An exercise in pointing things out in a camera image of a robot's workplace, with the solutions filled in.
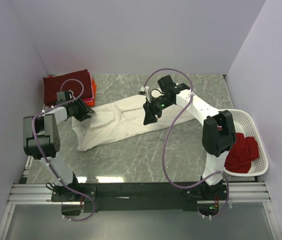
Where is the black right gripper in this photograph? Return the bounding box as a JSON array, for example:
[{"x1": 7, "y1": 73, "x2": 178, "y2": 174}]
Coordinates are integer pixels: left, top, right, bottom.
[{"x1": 143, "y1": 95, "x2": 174, "y2": 126}]

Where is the white t shirt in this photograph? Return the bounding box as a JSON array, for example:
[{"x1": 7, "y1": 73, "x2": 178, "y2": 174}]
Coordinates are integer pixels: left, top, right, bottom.
[{"x1": 72, "y1": 95, "x2": 182, "y2": 152}]

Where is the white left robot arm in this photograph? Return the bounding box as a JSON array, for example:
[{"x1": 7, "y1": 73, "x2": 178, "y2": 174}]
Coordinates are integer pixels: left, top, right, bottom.
[{"x1": 23, "y1": 91, "x2": 95, "y2": 202}]

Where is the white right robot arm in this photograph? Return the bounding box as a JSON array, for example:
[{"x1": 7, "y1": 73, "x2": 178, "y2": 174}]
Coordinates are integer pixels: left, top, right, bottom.
[{"x1": 139, "y1": 75, "x2": 236, "y2": 200}]

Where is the orange folded shirt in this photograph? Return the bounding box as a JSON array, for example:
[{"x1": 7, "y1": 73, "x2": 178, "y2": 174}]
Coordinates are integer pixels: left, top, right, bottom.
[{"x1": 87, "y1": 78, "x2": 97, "y2": 107}]

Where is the pink folded shirt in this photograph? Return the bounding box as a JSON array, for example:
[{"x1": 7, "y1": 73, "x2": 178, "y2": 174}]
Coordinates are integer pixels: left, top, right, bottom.
[{"x1": 83, "y1": 75, "x2": 93, "y2": 105}]

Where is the dark red folded shirt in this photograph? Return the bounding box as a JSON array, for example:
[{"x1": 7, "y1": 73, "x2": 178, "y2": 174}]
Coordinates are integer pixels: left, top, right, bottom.
[{"x1": 43, "y1": 69, "x2": 92, "y2": 106}]

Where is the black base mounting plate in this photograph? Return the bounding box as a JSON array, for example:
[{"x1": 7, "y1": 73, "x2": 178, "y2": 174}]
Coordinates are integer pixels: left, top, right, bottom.
[{"x1": 46, "y1": 181, "x2": 239, "y2": 216}]

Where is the white perforated plastic basket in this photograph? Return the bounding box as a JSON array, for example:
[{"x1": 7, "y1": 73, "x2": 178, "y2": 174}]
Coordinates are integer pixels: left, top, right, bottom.
[{"x1": 225, "y1": 109, "x2": 269, "y2": 177}]

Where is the red t shirt in basket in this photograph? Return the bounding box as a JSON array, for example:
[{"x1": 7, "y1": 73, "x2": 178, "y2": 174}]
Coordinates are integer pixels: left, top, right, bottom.
[{"x1": 225, "y1": 133, "x2": 260, "y2": 174}]

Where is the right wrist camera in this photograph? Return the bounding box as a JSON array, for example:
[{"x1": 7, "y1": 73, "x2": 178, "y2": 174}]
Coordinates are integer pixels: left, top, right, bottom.
[{"x1": 138, "y1": 86, "x2": 151, "y2": 103}]

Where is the aluminium rail frame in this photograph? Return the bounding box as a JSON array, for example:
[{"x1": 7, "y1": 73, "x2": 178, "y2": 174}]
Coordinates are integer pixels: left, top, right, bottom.
[{"x1": 0, "y1": 104, "x2": 282, "y2": 240}]

